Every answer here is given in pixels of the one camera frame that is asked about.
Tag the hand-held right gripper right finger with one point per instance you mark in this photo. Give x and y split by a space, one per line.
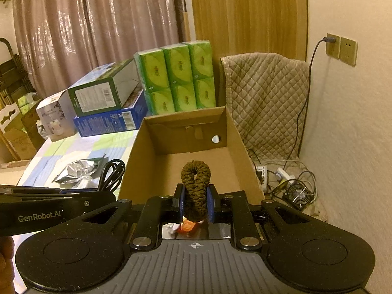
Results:
211 203

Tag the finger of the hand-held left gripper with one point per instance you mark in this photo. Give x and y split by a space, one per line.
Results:
79 191
30 187

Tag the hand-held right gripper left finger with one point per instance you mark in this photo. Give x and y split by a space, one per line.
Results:
181 203

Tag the brown hair scrunchie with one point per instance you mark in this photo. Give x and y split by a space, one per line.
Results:
199 196

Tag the cardboard box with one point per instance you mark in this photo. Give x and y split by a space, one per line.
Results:
190 147

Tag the person's left hand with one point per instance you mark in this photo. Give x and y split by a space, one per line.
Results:
5 266

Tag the silver foil bag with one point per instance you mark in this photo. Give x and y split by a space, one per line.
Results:
76 170

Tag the checked tablecloth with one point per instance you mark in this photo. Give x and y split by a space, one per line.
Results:
61 156

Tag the large brown cardboard carton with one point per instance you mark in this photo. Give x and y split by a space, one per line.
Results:
18 144

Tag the white power strip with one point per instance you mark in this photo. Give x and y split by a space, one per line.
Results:
261 174

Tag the trash bin with plastic bag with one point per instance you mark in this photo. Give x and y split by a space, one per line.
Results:
41 130

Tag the blue carton box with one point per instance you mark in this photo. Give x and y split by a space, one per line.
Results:
104 124

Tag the white humidifier box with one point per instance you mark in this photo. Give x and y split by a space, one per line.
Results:
53 119

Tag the white scalloped board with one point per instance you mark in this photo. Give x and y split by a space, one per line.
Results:
9 116

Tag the white plug adapter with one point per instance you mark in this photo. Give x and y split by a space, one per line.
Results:
284 174

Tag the small green tissue packets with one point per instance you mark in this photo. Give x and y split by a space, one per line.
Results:
26 102

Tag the small black fan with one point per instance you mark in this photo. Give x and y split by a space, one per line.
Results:
298 196

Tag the dark green carton box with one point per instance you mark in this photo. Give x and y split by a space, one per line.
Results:
92 98

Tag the dark shelf rack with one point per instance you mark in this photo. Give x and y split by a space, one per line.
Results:
15 76

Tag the chair with quilted cover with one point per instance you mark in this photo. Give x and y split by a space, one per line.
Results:
263 98

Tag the bundle of green tissue packs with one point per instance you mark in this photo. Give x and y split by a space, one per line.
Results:
180 76

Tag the brown curtains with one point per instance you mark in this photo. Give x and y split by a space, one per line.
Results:
92 21

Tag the wooden door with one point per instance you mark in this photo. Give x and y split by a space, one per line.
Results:
245 12

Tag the beige wall socket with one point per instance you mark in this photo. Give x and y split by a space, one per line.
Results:
348 52
333 49

